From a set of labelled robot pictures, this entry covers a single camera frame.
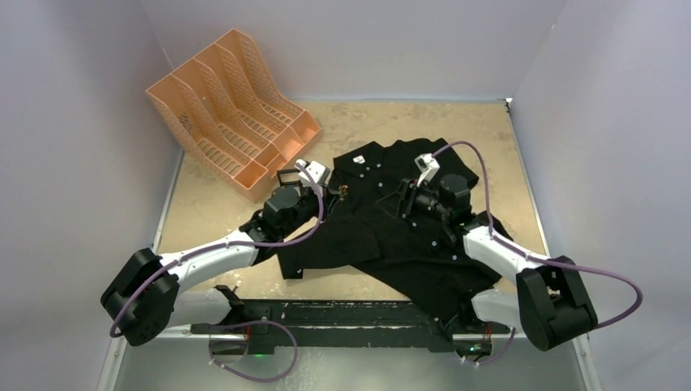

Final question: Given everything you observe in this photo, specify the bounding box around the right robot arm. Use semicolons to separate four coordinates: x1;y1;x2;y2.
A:
395;174;599;351

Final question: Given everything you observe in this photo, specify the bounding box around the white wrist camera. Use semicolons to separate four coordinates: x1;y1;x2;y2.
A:
414;153;440;187
294;159;331;187

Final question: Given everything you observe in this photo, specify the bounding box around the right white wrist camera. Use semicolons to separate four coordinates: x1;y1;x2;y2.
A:
414;153;440;187

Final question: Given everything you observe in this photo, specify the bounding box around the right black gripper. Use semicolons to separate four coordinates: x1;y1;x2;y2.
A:
376;175;451;222

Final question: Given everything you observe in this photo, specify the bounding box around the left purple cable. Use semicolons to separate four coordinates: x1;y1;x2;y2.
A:
109;161;326;384

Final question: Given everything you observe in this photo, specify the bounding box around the purple cable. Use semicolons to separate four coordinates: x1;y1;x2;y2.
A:
429;141;645;368
109;161;326;384

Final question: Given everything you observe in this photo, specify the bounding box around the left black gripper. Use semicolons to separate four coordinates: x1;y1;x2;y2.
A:
279;182;341;239

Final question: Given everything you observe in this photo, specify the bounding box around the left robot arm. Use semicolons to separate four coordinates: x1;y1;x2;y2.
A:
100;182;348;346

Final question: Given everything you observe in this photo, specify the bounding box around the small black rectangular frame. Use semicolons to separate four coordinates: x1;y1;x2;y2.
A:
276;168;301;187

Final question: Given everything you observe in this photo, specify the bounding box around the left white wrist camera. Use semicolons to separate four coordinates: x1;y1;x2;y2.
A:
294;159;331;187

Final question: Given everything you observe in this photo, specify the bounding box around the black button shirt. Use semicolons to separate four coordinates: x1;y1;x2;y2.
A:
277;138;501;320

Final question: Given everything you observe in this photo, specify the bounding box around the aluminium frame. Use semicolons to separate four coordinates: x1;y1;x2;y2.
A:
98;299;600;390

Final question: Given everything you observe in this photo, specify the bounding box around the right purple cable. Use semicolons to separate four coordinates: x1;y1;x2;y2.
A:
429;141;645;368

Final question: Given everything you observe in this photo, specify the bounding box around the orange plastic file organizer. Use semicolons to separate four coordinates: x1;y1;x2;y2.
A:
146;29;321;203

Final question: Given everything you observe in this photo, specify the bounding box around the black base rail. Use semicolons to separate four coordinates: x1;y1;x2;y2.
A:
191;299;509;357

